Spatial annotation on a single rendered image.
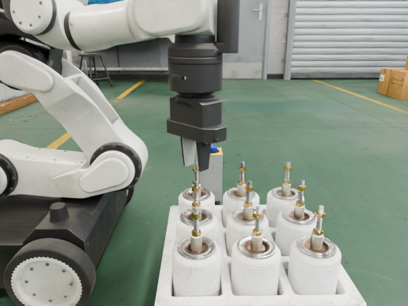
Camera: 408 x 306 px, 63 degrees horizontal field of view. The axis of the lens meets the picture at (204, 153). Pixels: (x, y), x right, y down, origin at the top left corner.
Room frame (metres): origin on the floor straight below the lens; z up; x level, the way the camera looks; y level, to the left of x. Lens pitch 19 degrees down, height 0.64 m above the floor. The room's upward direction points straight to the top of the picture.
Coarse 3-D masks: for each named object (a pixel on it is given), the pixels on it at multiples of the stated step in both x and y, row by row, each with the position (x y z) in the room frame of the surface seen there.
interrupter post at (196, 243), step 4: (192, 236) 0.55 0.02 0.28; (200, 236) 0.55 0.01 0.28; (192, 240) 0.55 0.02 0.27; (196, 240) 0.54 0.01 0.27; (200, 240) 0.55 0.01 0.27; (192, 244) 0.55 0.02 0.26; (196, 244) 0.54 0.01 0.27; (200, 244) 0.55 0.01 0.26; (192, 248) 0.55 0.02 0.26; (196, 248) 0.54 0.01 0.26; (200, 248) 0.55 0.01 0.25
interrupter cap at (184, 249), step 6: (186, 240) 0.57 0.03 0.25; (204, 240) 0.57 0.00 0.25; (210, 240) 0.57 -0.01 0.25; (180, 246) 0.55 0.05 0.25; (186, 246) 0.56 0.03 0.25; (204, 246) 0.56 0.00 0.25; (210, 246) 0.55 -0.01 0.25; (180, 252) 0.53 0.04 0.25; (186, 252) 0.54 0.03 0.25; (192, 252) 0.54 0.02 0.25; (198, 252) 0.54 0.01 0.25; (204, 252) 0.54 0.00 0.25; (210, 252) 0.54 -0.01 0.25; (186, 258) 0.52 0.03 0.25; (192, 258) 0.52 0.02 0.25; (198, 258) 0.52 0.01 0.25; (204, 258) 0.52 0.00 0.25
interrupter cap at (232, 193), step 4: (232, 188) 0.82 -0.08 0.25; (236, 188) 0.82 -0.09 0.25; (228, 192) 0.79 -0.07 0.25; (232, 192) 0.80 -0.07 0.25; (236, 192) 0.80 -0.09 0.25; (252, 192) 0.80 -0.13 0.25; (228, 196) 0.78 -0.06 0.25; (232, 196) 0.77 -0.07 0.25; (236, 196) 0.77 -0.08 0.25; (240, 196) 0.78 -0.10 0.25; (244, 196) 0.78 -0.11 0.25; (252, 196) 0.77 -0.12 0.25; (240, 200) 0.75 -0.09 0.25; (244, 200) 0.75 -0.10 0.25
